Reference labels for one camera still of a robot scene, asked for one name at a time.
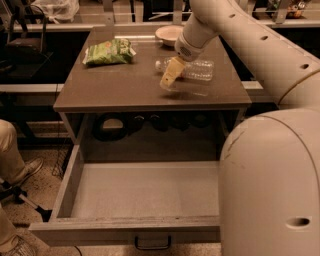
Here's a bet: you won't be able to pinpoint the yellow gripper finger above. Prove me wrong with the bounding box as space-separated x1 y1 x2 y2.
160 56 185 90

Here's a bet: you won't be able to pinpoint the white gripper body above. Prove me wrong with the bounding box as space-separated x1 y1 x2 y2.
174 33 203 62

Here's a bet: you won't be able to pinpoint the clear plastic water bottle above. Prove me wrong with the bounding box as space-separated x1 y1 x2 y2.
155 57 214 81

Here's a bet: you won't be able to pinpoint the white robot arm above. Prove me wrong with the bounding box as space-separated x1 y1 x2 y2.
175 0 320 256

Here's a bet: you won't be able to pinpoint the grey cabinet with top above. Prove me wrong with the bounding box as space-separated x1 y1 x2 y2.
54 25 251 163

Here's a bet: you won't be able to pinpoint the open grey top drawer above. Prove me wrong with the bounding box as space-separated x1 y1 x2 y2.
30 147 220 246

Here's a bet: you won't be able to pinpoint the white bowl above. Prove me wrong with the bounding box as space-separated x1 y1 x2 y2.
155 25 183 47

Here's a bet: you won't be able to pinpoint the green chip bag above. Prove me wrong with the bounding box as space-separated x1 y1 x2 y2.
82 38 136 66

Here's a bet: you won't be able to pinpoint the black chair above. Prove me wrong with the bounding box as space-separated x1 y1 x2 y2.
0 6 50 77

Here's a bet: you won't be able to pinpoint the beige shoe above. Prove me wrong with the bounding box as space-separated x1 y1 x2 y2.
13 157 44 186
0 236 36 256

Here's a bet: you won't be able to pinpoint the person's leg beige trousers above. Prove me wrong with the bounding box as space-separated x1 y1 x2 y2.
0 120 25 184

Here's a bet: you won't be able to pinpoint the black drawer handle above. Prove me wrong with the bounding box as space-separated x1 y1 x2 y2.
134 236 172 251

